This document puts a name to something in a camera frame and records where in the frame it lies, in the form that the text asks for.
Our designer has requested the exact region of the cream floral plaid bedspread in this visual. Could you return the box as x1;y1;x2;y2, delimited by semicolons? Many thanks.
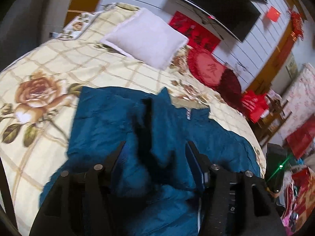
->
1;3;266;235

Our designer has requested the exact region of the red banner with characters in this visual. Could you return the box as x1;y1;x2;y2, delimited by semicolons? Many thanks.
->
169;11;221;53

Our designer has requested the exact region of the red heart-shaped cushion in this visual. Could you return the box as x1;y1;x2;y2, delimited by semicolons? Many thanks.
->
187;47;226;90

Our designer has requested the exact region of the grey refrigerator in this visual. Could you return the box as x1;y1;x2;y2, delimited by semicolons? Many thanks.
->
1;0;71;69

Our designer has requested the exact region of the dark red velvet cushion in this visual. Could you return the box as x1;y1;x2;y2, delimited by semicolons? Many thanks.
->
217;69;243;113

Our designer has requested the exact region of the white square pillow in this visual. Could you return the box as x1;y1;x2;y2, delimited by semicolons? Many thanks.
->
100;8;188;70

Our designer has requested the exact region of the wooden shelf rack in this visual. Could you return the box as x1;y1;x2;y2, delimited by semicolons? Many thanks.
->
254;95;292;148

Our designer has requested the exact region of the black wall television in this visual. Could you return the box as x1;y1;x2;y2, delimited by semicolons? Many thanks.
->
183;0;260;42

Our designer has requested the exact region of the small red paper square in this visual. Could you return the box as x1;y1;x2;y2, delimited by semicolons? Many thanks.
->
265;6;281;22

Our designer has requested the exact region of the red chinese knot ornament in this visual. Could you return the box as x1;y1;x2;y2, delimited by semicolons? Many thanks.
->
289;9;304;40

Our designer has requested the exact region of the teal quilted down jacket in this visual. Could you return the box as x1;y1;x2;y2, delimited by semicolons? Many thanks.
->
40;87;260;235

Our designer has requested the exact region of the red shopping bag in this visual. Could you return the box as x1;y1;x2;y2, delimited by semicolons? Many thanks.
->
241;90;269;124

